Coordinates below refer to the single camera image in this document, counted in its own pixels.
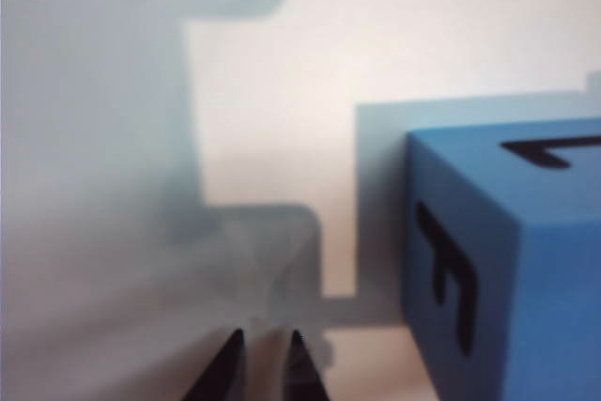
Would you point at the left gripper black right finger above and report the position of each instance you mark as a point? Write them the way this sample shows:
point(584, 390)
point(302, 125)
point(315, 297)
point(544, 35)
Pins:
point(303, 377)

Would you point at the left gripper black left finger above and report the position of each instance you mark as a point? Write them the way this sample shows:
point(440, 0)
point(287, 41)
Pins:
point(225, 373)

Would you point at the blue block with fish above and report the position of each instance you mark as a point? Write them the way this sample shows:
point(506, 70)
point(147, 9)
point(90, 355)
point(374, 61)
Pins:
point(540, 279)

